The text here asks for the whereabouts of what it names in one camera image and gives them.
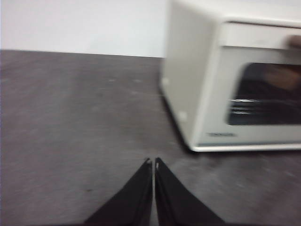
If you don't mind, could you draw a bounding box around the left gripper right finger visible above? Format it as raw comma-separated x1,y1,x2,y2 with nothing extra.
154,157,225,226

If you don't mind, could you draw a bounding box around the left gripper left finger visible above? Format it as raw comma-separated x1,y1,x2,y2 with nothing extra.
83,157,153,226

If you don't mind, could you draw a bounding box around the golden brown bread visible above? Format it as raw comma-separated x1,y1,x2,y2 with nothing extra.
257,67,301,91

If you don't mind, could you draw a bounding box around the cream white toaster oven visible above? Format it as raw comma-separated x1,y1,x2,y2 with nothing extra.
160,0,301,153

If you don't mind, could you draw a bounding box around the metal wire oven rack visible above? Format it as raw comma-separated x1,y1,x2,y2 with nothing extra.
228,97,301,114

